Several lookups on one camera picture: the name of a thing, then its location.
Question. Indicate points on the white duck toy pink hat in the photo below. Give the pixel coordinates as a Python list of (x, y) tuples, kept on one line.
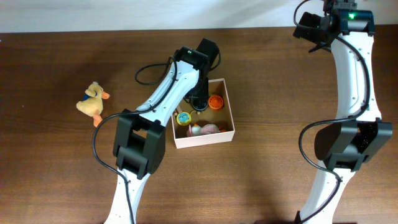
[(196, 130)]

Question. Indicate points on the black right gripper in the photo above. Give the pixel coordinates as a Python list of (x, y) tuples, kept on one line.
[(324, 45)]

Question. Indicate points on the orange round disc toy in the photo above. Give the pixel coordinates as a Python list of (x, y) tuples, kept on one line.
[(215, 102)]

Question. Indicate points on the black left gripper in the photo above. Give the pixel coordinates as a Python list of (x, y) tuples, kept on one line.
[(205, 96)]

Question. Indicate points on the yellow rattle drum toy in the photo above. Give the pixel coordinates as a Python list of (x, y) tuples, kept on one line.
[(184, 118)]

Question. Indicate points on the pink square wooden box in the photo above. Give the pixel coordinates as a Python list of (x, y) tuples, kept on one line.
[(222, 118)]

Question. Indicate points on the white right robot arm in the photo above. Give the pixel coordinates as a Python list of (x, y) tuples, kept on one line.
[(357, 132)]

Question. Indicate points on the yellow plush duck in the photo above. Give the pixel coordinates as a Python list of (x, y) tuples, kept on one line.
[(92, 102)]

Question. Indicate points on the black round disc toy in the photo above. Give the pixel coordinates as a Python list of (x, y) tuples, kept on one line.
[(199, 105)]

